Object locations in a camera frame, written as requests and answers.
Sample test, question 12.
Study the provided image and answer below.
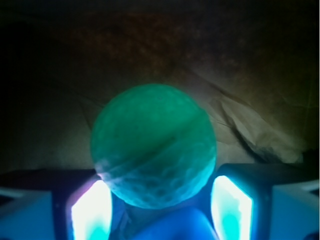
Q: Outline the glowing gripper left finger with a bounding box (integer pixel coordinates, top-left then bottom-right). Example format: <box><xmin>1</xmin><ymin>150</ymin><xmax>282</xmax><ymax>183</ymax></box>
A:
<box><xmin>0</xmin><ymin>169</ymin><xmax>112</xmax><ymax>240</ymax></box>

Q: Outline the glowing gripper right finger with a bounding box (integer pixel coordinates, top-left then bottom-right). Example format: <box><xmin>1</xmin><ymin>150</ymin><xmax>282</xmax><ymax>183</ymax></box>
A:
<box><xmin>210</xmin><ymin>163</ymin><xmax>320</xmax><ymax>240</ymax></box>

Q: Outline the green textured ball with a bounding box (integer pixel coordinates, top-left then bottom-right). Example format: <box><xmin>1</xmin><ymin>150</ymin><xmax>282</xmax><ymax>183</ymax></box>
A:
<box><xmin>90</xmin><ymin>84</ymin><xmax>217</xmax><ymax>209</ymax></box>

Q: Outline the blue plastic bottle toy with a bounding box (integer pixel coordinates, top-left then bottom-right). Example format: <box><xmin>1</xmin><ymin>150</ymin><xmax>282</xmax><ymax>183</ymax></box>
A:
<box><xmin>109</xmin><ymin>189</ymin><xmax>219</xmax><ymax>240</ymax></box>

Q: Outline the brown paper bin with tape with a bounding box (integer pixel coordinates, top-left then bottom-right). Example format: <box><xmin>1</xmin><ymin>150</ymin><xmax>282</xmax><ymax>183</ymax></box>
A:
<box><xmin>0</xmin><ymin>0</ymin><xmax>320</xmax><ymax>173</ymax></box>

